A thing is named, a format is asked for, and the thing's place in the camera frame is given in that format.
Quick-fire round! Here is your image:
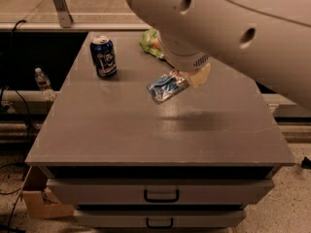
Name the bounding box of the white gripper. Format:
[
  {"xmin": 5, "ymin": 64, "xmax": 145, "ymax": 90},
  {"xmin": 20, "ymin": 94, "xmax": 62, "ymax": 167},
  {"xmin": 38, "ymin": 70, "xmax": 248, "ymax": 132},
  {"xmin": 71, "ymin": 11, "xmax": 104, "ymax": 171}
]
[{"xmin": 163, "ymin": 49, "xmax": 211, "ymax": 88}]

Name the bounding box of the silver blue redbull can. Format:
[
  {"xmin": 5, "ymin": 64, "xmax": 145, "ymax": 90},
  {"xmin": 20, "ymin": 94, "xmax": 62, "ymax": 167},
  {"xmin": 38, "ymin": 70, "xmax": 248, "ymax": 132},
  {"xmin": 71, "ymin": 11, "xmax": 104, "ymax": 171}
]
[{"xmin": 147, "ymin": 69, "xmax": 190, "ymax": 104}]

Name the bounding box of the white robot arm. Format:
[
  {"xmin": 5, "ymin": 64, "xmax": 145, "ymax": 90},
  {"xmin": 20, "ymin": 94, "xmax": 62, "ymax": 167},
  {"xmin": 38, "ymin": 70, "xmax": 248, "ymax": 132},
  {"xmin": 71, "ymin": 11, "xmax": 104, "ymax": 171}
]
[{"xmin": 125, "ymin": 0, "xmax": 311, "ymax": 110}]

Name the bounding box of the dark blue pepsi can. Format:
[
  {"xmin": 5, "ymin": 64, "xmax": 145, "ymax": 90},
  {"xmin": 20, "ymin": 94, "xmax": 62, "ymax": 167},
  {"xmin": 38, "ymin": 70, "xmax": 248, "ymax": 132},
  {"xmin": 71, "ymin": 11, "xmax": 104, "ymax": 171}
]
[{"xmin": 89, "ymin": 36, "xmax": 117, "ymax": 79}]

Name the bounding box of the green chip bag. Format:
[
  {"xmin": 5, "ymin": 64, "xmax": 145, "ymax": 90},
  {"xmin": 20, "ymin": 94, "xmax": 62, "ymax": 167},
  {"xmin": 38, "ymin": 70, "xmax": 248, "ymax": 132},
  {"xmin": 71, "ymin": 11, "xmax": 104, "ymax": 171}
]
[{"xmin": 139, "ymin": 28, "xmax": 165, "ymax": 60}]

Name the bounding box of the grey drawer cabinet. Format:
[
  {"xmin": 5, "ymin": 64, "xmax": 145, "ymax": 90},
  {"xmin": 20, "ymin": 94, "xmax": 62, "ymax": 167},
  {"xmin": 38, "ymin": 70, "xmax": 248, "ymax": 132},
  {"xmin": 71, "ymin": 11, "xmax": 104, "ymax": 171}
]
[{"xmin": 26, "ymin": 32, "xmax": 294, "ymax": 233}]

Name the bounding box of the black object on floor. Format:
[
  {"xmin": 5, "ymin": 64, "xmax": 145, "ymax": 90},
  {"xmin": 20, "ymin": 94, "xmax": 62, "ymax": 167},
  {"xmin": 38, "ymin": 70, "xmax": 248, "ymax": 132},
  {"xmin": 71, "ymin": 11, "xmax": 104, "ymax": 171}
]
[{"xmin": 301, "ymin": 157, "xmax": 311, "ymax": 170}]

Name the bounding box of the clear plastic water bottle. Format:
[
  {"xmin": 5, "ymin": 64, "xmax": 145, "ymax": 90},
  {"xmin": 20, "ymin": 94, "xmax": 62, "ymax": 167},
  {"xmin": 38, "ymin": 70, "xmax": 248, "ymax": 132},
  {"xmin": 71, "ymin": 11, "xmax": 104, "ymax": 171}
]
[{"xmin": 35, "ymin": 68, "xmax": 56, "ymax": 101}]

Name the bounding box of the cardboard box on floor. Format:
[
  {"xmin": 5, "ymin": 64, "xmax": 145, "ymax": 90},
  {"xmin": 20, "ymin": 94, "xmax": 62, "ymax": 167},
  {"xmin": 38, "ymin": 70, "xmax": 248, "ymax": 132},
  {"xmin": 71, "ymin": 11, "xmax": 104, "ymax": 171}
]
[{"xmin": 20, "ymin": 167, "xmax": 74, "ymax": 219}]

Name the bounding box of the upper black drawer handle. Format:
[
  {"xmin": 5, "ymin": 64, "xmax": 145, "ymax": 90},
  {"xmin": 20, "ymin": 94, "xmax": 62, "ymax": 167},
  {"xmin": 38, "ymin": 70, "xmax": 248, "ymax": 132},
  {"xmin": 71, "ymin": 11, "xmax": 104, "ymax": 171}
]
[{"xmin": 143, "ymin": 189, "xmax": 180, "ymax": 203}]

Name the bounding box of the black drawer handle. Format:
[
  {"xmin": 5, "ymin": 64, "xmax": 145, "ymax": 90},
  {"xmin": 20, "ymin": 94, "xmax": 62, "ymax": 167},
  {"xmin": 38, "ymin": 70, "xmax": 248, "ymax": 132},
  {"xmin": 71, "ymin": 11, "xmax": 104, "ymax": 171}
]
[
  {"xmin": 143, "ymin": 189, "xmax": 180, "ymax": 203},
  {"xmin": 145, "ymin": 218, "xmax": 174, "ymax": 229}
]

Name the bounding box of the left metal railing bracket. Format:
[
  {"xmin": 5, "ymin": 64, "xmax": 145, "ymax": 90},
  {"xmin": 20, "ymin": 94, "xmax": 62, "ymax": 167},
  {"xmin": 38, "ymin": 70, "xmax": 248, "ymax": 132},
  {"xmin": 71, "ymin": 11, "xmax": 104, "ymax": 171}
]
[{"xmin": 52, "ymin": 0, "xmax": 73, "ymax": 28}]

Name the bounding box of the lower black drawer handle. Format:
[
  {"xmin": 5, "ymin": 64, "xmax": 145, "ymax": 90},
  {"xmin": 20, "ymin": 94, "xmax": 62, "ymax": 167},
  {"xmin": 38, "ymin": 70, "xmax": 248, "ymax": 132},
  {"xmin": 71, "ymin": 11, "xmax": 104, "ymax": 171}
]
[{"xmin": 145, "ymin": 218, "xmax": 174, "ymax": 229}]

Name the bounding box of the black cable at left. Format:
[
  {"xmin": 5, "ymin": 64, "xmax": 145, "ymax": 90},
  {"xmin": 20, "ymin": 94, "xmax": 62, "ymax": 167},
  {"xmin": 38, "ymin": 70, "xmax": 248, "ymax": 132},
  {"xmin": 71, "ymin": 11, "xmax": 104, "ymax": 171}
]
[{"xmin": 0, "ymin": 18, "xmax": 40, "ymax": 138}]

